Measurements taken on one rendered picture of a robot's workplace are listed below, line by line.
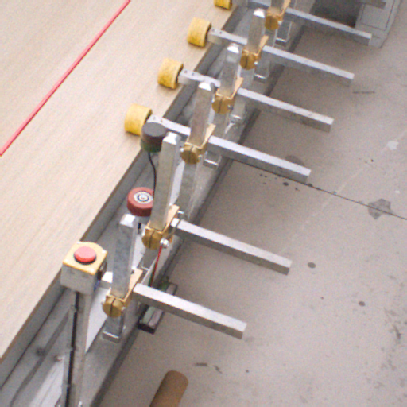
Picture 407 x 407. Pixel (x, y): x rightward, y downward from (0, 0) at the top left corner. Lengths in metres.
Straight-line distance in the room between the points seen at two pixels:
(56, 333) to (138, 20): 1.12
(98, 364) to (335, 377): 1.23
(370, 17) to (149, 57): 2.10
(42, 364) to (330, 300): 1.46
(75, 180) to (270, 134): 1.86
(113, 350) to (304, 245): 1.54
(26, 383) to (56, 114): 0.77
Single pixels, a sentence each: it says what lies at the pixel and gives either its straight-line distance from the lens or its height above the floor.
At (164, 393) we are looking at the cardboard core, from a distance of 3.37.
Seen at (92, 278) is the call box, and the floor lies 1.21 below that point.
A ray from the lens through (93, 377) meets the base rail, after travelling 2.59.
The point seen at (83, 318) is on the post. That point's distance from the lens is 2.23.
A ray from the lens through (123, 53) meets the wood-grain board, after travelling 3.24.
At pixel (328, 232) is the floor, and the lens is 4.12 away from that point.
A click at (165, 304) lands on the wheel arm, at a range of 2.57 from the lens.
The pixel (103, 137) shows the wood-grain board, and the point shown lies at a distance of 2.91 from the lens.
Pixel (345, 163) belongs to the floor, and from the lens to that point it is 4.46.
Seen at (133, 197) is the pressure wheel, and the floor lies 0.91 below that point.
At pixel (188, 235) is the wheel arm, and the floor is 0.85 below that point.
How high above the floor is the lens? 2.75
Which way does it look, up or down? 42 degrees down
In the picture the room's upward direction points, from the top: 11 degrees clockwise
